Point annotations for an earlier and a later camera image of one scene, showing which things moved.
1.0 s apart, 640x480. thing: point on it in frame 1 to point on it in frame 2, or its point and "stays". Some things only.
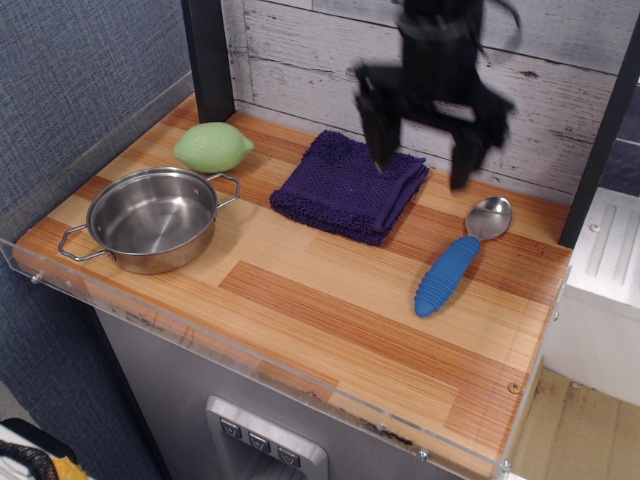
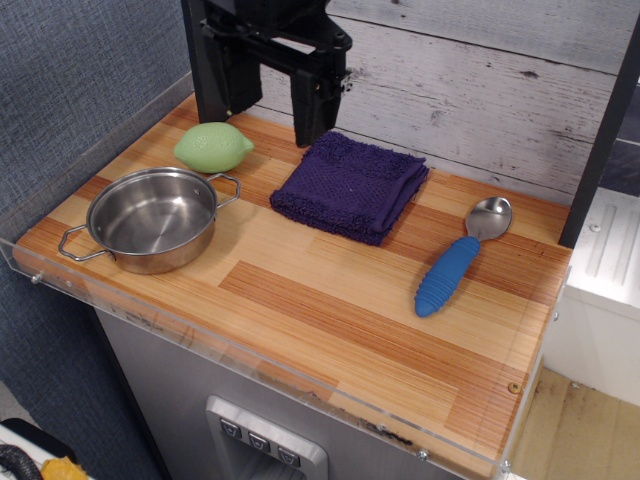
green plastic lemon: (212, 147) stays
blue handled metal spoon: (487, 217) stays
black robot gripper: (438, 78) to (245, 29)
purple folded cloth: (337, 183) stays
